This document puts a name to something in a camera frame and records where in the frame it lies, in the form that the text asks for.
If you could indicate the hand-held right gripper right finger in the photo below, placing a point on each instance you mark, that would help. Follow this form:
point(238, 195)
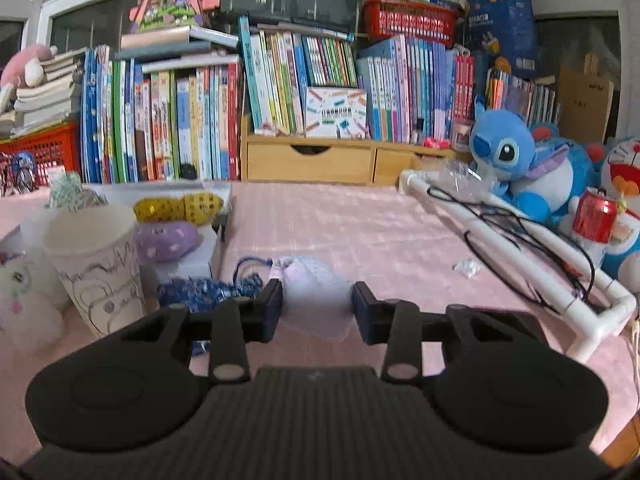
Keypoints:
point(364, 315)

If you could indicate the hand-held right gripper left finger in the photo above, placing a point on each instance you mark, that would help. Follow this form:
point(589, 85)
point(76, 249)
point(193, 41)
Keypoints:
point(272, 310)

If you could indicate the white cardboard box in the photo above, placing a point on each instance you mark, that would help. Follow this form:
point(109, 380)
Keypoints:
point(185, 260)

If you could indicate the purple plush toy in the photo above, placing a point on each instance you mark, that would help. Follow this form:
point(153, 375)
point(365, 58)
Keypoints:
point(165, 242)

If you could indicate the gold sequin plush toy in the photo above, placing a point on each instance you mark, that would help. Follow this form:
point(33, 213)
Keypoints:
point(165, 208)

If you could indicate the green patterned cloth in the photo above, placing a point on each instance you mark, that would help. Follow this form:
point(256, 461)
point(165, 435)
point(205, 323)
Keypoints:
point(75, 192)

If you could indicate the white fluffy plush toy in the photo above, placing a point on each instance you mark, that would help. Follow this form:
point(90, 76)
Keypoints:
point(25, 310)

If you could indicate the pink tablecloth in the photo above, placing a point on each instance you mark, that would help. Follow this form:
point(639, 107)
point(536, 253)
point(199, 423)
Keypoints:
point(375, 235)

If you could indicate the metal binder clip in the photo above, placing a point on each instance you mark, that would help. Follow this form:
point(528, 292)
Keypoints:
point(222, 225)

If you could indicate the crumpled paper scrap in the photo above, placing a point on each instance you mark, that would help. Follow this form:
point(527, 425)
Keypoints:
point(467, 268)

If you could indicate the wooden drawer organizer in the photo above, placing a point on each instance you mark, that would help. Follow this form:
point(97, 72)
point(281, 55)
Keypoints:
point(300, 162)

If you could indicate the clear plastic bag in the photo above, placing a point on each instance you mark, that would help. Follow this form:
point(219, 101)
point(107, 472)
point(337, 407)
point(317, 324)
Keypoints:
point(460, 175)

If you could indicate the paper cup with black line drawing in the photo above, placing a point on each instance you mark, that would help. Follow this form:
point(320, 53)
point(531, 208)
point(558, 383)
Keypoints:
point(95, 270)

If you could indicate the small pink packet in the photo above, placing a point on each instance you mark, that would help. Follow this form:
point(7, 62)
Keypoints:
point(436, 142)

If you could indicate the small bottle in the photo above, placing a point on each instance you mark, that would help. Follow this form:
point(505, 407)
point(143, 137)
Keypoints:
point(420, 132)

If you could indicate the small grey box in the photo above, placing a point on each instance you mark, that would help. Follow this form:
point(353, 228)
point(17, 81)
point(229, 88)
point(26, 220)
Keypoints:
point(461, 135)

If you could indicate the white box with colourful print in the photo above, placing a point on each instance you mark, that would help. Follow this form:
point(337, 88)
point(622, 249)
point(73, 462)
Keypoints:
point(335, 112)

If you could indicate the row of tall upright books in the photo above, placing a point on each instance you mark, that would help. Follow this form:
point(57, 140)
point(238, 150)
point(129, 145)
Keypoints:
point(165, 120)

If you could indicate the blue alien plush toy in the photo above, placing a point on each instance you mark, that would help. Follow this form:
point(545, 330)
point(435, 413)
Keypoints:
point(505, 145)

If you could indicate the row of slim paperback books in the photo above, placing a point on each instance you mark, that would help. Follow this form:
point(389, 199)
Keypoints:
point(390, 90)

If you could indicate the red drink can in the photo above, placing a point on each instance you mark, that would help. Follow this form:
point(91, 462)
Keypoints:
point(592, 217)

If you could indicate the leaning colourful books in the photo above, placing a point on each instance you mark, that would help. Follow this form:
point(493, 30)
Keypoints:
point(520, 100)

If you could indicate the red plastic crate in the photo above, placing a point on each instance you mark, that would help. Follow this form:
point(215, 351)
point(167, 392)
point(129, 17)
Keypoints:
point(55, 145)

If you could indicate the flat lying books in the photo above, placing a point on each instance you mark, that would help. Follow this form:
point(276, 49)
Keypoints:
point(170, 52)

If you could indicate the toy bicycle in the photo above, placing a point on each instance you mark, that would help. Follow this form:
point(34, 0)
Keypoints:
point(22, 175)

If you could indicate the red plastic basket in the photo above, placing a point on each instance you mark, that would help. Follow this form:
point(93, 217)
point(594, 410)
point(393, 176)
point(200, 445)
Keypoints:
point(410, 22)

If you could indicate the blue robot cat plush toy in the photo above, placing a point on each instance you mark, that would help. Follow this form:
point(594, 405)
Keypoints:
point(625, 170)

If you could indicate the brown cardboard sheet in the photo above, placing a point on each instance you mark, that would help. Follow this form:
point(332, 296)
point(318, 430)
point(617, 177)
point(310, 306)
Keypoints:
point(585, 105)

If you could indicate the stack of worn books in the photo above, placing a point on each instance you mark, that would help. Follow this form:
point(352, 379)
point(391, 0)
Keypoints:
point(45, 100)

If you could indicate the dark blue cardboard box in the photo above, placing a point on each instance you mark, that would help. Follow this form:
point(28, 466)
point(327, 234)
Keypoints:
point(505, 25)

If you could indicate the pink and white plush toy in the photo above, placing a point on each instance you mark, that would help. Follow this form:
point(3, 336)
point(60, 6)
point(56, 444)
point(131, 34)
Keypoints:
point(25, 65)

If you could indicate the white pipe frame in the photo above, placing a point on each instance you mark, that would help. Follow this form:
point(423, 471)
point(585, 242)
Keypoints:
point(450, 205)

